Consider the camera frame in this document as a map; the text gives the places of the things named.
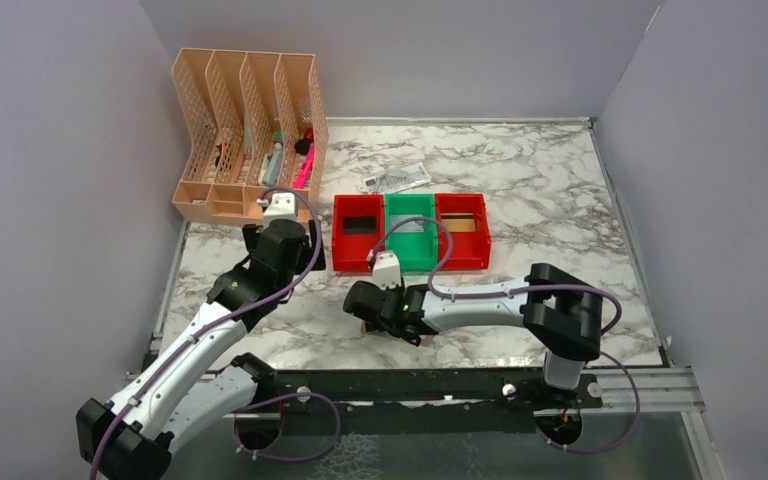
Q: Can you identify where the tan leather card holder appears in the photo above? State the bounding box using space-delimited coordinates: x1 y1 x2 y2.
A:
360 322 434 347

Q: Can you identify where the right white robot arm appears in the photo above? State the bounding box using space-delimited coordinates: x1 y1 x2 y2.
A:
343 263 606 391

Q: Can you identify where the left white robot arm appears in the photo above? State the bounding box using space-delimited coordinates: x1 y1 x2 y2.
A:
76 218 325 479

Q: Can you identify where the black card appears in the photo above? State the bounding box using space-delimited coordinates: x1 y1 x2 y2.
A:
342 215 378 235

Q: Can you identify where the silver VIP card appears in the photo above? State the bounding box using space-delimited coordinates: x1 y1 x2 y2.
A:
394 220 425 233

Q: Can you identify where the gold card with stripe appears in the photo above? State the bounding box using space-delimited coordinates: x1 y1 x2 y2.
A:
440 212 476 233

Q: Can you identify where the left red plastic bin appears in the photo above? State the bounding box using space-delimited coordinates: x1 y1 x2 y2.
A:
331 194 385 273

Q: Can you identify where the red plastic bin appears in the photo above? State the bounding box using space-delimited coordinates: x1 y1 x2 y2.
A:
331 194 385 273
434 193 492 271

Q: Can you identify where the grey green marker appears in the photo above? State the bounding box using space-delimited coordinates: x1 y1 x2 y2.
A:
258 131 284 187

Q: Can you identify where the green plastic bin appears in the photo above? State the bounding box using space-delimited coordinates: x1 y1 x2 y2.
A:
385 193 438 272

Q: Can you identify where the pink highlighter pen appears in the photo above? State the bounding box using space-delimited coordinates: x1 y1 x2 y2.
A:
293 142 316 189

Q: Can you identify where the right red plastic bin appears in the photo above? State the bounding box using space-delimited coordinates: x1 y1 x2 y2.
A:
434 193 492 271

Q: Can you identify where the black binder clip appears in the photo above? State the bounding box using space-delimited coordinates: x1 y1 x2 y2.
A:
294 127 315 157

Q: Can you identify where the peach plastic file organizer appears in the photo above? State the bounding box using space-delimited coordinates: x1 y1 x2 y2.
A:
172 48 329 226

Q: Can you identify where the clear protractor ruler packet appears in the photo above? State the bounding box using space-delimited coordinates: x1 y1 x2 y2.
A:
358 162 432 195

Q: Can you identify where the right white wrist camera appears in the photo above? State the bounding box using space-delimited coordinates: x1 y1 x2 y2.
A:
372 250 402 289

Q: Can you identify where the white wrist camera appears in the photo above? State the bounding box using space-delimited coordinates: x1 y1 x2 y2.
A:
263 193 298 227
372 250 402 289

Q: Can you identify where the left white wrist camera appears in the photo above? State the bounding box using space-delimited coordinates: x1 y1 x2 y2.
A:
263 193 298 227

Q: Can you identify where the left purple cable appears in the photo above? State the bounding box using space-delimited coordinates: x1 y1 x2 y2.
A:
87 187 344 480

